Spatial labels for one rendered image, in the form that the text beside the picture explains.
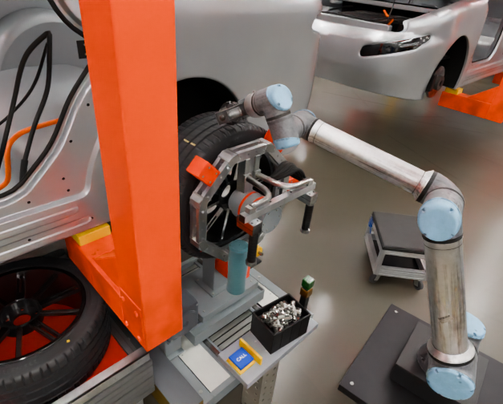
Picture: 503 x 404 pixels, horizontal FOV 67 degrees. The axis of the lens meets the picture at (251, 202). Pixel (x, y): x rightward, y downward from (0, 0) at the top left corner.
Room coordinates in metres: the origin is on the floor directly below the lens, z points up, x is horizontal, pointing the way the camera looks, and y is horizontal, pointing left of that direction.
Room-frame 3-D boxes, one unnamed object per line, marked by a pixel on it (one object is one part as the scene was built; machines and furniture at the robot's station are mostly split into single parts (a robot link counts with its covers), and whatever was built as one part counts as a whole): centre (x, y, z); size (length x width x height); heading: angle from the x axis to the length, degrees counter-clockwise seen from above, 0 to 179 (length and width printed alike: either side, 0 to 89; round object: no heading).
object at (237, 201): (1.38, -0.02, 0.85); 0.21 x 0.14 x 0.14; 47
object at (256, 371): (1.03, -0.14, 0.44); 0.43 x 0.17 x 0.03; 137
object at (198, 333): (1.53, 0.18, 0.13); 0.50 x 0.36 x 0.10; 137
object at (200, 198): (1.43, 0.03, 0.85); 0.54 x 0.07 x 0.54; 137
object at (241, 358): (0.91, -0.02, 0.47); 0.07 x 0.07 x 0.02; 47
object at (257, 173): (1.42, -0.12, 1.03); 0.19 x 0.18 x 0.11; 47
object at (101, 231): (1.32, 0.70, 0.70); 0.14 x 0.14 x 0.05; 47
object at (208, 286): (1.54, 0.16, 0.32); 0.40 x 0.30 x 0.28; 137
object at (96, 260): (1.20, 0.58, 0.69); 0.52 x 0.17 x 0.35; 47
